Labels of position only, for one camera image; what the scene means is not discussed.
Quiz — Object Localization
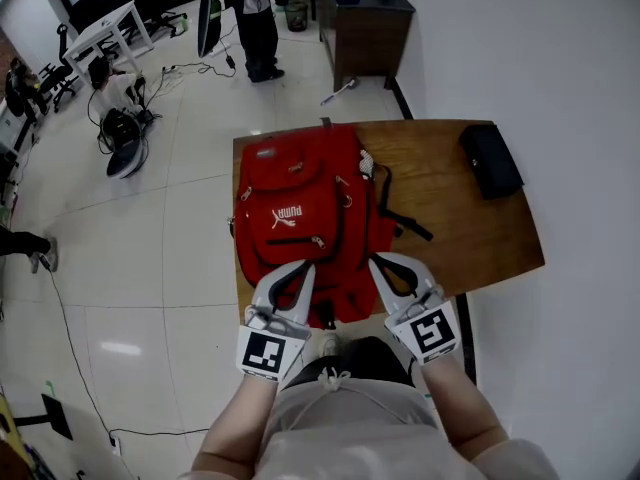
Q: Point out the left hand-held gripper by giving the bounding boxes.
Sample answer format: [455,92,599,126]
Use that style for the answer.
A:
[236,259,318,384]

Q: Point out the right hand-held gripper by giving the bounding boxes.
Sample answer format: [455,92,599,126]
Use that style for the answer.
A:
[367,251,462,367]

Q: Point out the red backpack bag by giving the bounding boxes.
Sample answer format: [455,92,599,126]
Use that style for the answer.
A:
[226,116,435,331]

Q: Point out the person's left forearm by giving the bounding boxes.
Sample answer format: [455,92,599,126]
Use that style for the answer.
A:
[191,373,280,475]

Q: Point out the person's right forearm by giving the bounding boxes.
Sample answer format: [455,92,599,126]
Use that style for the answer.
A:
[421,351,510,463]

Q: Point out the person's white shoe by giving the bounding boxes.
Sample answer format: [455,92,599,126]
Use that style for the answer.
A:
[310,331,343,365]

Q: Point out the black table leg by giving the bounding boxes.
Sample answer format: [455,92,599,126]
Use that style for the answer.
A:
[454,292,478,387]

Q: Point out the person's black shorts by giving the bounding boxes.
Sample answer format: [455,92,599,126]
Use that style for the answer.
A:
[283,335,417,390]

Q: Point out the black rectangular case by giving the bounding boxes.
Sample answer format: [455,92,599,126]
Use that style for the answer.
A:
[458,123,526,201]

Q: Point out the person's white shirt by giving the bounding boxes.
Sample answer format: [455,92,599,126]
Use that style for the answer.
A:
[179,371,561,480]

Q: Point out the white floor brush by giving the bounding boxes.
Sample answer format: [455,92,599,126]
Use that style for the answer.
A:
[319,78,360,108]

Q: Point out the black and white round device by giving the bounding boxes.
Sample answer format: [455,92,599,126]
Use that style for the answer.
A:
[98,107,151,180]

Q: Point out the dark wooden cabinet desk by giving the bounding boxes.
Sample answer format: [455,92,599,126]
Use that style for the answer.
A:
[317,0,417,93]

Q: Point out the black flat stand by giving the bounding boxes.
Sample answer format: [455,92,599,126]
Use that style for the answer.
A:
[13,393,75,442]

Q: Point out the green mesh wastebasket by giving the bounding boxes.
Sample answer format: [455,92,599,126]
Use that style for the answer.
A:
[284,0,310,33]

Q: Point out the leaning flat panel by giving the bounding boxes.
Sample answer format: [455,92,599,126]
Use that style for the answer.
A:
[196,0,224,60]

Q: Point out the black office chair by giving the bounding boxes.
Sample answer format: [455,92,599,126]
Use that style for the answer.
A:
[38,23,82,115]
[127,0,190,38]

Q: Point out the white square table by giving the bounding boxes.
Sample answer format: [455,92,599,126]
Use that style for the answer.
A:
[61,0,155,90]

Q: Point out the long black floor cable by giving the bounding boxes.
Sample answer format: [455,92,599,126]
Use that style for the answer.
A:
[46,256,211,440]

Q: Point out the black floor cable with adapter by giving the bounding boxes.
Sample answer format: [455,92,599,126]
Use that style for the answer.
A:
[158,51,237,80]

